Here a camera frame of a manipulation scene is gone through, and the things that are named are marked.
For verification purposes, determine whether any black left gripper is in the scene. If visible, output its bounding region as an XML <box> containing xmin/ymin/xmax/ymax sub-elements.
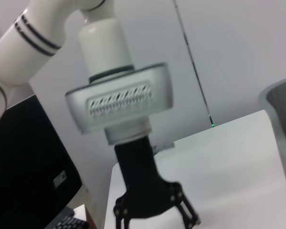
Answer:
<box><xmin>113</xmin><ymin>137</ymin><xmax>202</xmax><ymax>229</ymax></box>

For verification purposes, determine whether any grey perforated storage bin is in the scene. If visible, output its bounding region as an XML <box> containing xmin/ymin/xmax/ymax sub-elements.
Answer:
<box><xmin>257</xmin><ymin>75</ymin><xmax>286</xmax><ymax>201</ymax></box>

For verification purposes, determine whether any white side desk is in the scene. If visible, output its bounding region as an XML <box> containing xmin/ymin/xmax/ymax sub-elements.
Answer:
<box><xmin>73</xmin><ymin>204</ymin><xmax>97</xmax><ymax>229</ymax></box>

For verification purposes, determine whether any black computer keyboard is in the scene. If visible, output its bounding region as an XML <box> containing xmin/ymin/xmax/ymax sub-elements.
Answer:
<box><xmin>45</xmin><ymin>207</ymin><xmax>90</xmax><ymax>229</ymax></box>

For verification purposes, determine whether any black computer monitor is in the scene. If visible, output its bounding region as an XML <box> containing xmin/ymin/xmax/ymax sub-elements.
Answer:
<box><xmin>0</xmin><ymin>94</ymin><xmax>83</xmax><ymax>229</ymax></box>

